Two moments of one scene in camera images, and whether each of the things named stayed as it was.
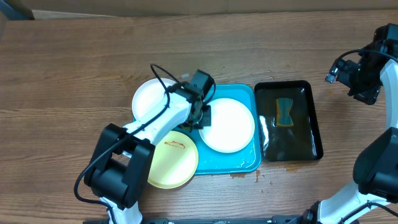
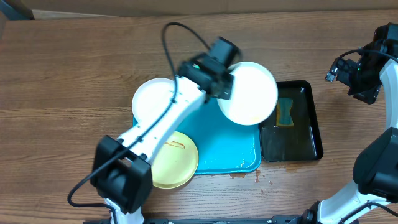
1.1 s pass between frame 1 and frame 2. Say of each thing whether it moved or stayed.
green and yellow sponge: stayed
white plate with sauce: moved
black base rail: stayed
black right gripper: stayed
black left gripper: moved
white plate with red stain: stayed
